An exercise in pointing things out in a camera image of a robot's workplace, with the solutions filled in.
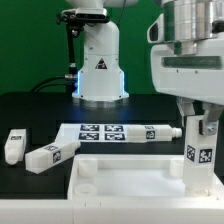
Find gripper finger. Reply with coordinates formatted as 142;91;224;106
177;97;195;116
199;103;223;136

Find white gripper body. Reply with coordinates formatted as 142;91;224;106
151;37;224;105

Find white desk top tray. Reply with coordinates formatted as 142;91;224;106
66;153;224;201

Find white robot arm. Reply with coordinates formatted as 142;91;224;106
62;0;224;135

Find white L-shaped obstacle fence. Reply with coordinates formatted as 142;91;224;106
0;155;224;224

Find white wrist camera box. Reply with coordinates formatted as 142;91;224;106
147;14;164;44

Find white marker base plate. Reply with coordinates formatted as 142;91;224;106
56;124;127;142

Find black cables at base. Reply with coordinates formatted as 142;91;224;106
31;75;73;94

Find black camera on stand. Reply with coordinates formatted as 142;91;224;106
56;8;110;94

